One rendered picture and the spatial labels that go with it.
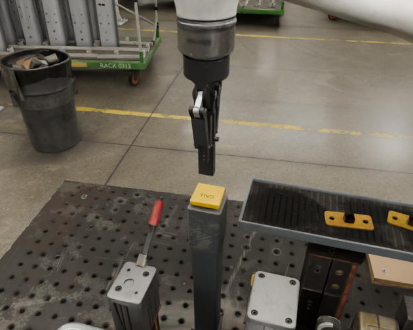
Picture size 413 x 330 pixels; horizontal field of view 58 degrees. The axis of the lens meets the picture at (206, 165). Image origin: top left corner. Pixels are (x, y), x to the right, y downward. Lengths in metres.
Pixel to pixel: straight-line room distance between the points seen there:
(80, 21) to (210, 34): 4.09
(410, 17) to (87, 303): 1.04
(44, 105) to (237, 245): 2.09
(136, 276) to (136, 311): 0.06
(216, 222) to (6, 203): 2.21
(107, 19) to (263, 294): 4.07
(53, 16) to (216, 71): 4.20
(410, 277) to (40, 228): 1.22
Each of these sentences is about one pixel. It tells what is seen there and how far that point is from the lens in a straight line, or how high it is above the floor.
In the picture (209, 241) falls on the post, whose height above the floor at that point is 1.06.
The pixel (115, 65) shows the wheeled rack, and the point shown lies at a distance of 4.19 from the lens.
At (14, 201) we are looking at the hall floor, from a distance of 2.83.
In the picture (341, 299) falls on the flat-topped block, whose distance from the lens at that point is 0.86.
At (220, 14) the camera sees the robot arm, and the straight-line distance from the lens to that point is 0.56.
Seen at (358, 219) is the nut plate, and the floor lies 1.16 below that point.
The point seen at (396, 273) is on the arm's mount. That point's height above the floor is 0.73.
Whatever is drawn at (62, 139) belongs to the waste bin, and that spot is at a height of 0.11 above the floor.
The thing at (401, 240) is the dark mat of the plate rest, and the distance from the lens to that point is 0.74.
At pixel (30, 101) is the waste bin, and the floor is 0.47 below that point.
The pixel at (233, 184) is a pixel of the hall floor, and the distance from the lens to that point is 2.66.
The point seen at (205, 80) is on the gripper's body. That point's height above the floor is 1.41.
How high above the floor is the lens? 1.64
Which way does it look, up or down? 35 degrees down
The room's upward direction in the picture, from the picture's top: straight up
